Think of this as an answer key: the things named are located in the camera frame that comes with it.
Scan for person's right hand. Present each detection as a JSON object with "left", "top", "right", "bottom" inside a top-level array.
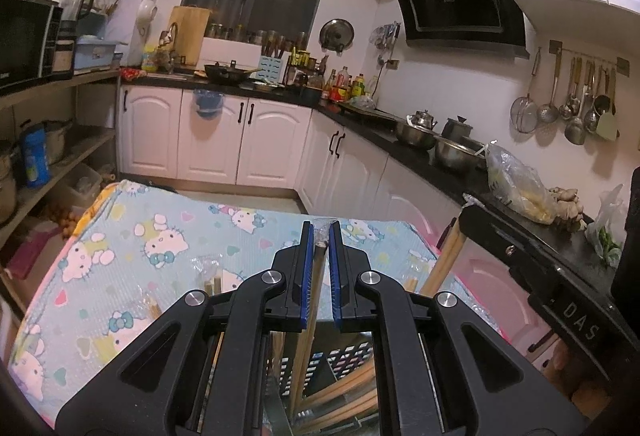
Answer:
[{"left": 545, "top": 340, "right": 595, "bottom": 403}]

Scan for pink box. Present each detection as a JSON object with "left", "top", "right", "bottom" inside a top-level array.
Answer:
[{"left": 5, "top": 221, "right": 63, "bottom": 282}]

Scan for glass blender jug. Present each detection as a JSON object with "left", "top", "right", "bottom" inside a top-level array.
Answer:
[{"left": 59, "top": 0, "right": 98, "bottom": 39}]

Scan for black wok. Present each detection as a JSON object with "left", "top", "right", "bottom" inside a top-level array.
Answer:
[{"left": 204, "top": 60, "right": 261, "bottom": 86}]

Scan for clear plastic box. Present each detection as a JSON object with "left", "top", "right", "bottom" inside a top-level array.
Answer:
[{"left": 65, "top": 163, "right": 103, "bottom": 202}]

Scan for pile of mushrooms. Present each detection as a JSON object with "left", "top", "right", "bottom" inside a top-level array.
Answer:
[{"left": 549, "top": 186, "right": 586, "bottom": 229}]

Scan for steel kettle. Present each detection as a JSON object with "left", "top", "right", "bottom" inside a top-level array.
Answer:
[{"left": 406, "top": 110, "right": 438, "bottom": 129}]

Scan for white blue knife holder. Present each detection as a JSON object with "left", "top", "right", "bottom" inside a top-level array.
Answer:
[{"left": 259, "top": 36, "right": 291, "bottom": 84}]

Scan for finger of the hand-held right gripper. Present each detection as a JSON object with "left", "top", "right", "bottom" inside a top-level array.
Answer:
[{"left": 459, "top": 205, "right": 556, "bottom": 297}]

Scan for hanging kitchen tools bundle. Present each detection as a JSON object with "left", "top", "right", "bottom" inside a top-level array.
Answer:
[{"left": 371, "top": 22, "right": 402, "bottom": 51}]

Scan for light blue plastic tray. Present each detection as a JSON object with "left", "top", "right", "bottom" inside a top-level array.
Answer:
[{"left": 74, "top": 38, "right": 126, "bottom": 71}]

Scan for black kitchen countertop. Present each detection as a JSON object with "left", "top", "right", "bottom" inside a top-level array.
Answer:
[{"left": 120, "top": 71, "right": 626, "bottom": 277}]

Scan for white plastic scoop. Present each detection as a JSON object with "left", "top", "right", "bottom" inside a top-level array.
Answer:
[{"left": 137, "top": 0, "right": 158, "bottom": 37}]

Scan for green plastic utensil holder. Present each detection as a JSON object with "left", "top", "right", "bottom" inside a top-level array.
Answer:
[{"left": 260, "top": 330, "right": 381, "bottom": 436}]

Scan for steel pot with lid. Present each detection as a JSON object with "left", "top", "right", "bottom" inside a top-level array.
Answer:
[{"left": 441, "top": 116, "right": 473, "bottom": 142}]

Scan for wall utensil rail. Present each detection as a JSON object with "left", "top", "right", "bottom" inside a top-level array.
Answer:
[{"left": 549, "top": 40, "right": 631, "bottom": 78}]

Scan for metal ladle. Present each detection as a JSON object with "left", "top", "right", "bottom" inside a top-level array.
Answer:
[
  {"left": 559, "top": 58, "right": 576, "bottom": 119},
  {"left": 565, "top": 58, "right": 587, "bottom": 144}
]

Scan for blue plastic bag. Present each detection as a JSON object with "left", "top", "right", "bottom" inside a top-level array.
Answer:
[{"left": 192, "top": 88, "right": 225, "bottom": 121}]

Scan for pile of small potatoes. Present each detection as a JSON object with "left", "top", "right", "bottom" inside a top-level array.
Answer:
[{"left": 42, "top": 208, "right": 81, "bottom": 237}]

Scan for white base cabinets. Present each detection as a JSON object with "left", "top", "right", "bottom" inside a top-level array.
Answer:
[{"left": 117, "top": 83, "right": 561, "bottom": 367}]

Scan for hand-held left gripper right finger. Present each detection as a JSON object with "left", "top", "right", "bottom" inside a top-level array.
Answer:
[{"left": 327, "top": 222, "right": 583, "bottom": 436}]

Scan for kitchen shelf rack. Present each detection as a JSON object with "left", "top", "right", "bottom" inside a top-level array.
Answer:
[{"left": 0, "top": 68, "right": 121, "bottom": 267}]

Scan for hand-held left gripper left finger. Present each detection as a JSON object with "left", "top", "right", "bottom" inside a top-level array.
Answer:
[{"left": 55, "top": 222, "right": 316, "bottom": 436}]

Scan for hanging metal pot lid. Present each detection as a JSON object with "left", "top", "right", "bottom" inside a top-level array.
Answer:
[{"left": 320, "top": 18, "right": 355, "bottom": 53}]

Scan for plastic bag of greens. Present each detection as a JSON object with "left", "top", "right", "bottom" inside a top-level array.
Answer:
[{"left": 584, "top": 183, "right": 627, "bottom": 269}]

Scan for blue canister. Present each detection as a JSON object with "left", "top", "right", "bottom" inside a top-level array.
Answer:
[{"left": 19, "top": 123, "right": 52, "bottom": 189}]

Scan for plastic bag of yellow food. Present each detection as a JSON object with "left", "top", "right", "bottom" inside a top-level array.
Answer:
[{"left": 485, "top": 142, "right": 558, "bottom": 224}]

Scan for small steel pot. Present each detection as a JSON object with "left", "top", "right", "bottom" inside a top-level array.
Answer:
[{"left": 42, "top": 118, "right": 73, "bottom": 164}]

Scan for wooden cutting board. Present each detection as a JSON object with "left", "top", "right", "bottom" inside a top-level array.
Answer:
[{"left": 170, "top": 6, "right": 211, "bottom": 67}]

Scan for row of sauce bottles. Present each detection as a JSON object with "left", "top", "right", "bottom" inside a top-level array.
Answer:
[{"left": 287, "top": 46, "right": 381, "bottom": 104}]

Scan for light green spatula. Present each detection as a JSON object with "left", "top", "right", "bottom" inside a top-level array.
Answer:
[{"left": 595, "top": 68, "right": 621, "bottom": 141}]

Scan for metal faucet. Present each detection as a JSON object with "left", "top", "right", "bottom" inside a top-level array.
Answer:
[{"left": 159, "top": 22, "right": 181, "bottom": 67}]

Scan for flat metal tray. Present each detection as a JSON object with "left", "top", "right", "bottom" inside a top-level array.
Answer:
[{"left": 337, "top": 102, "right": 401, "bottom": 123}]

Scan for steel mixing bowl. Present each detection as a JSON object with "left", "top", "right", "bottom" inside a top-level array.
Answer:
[
  {"left": 434, "top": 136, "right": 486, "bottom": 172},
  {"left": 395, "top": 121, "right": 438, "bottom": 149}
]

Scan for black microwave oven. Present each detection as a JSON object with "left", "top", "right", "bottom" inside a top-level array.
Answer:
[{"left": 0, "top": 0, "right": 63, "bottom": 96}]

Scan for row of spice jars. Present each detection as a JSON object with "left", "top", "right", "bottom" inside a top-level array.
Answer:
[{"left": 205, "top": 22, "right": 311, "bottom": 48}]

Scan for metal skimmer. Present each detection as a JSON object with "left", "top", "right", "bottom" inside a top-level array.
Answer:
[{"left": 537, "top": 51, "right": 560, "bottom": 123}]

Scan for cartoon cat printed blanket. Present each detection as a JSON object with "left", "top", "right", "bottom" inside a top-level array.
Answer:
[{"left": 7, "top": 180, "right": 501, "bottom": 422}]

